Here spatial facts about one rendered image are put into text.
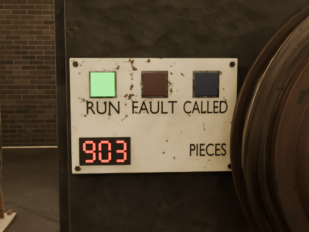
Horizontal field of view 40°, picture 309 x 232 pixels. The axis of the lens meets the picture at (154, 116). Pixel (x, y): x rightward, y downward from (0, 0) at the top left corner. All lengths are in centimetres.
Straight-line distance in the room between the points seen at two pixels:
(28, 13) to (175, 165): 624
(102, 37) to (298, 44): 30
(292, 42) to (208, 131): 20
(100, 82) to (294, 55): 28
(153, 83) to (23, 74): 618
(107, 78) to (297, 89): 28
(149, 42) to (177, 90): 9
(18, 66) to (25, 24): 65
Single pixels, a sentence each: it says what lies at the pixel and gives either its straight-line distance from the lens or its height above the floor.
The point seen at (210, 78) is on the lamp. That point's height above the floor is 121.
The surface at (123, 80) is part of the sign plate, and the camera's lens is 66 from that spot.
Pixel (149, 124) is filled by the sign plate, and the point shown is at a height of 114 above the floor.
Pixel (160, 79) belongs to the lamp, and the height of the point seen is 121.
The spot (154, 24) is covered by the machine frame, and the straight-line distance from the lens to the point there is 68.
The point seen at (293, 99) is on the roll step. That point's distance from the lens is 55.
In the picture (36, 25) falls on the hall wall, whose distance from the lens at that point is 679.
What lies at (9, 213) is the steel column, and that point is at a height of 4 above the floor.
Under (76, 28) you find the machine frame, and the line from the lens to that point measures 68.
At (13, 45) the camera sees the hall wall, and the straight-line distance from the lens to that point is 685.
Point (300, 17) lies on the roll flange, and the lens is 64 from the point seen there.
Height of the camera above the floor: 122
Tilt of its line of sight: 6 degrees down
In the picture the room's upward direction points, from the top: straight up
